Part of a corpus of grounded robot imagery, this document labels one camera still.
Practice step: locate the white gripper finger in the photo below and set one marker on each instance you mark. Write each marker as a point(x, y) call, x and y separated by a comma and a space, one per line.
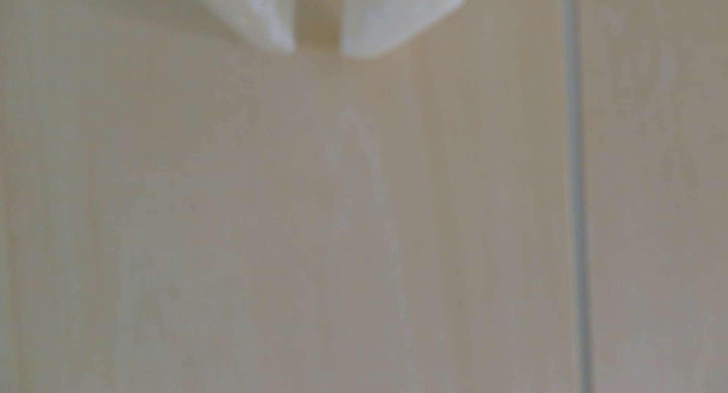
point(256, 12)
point(387, 18)

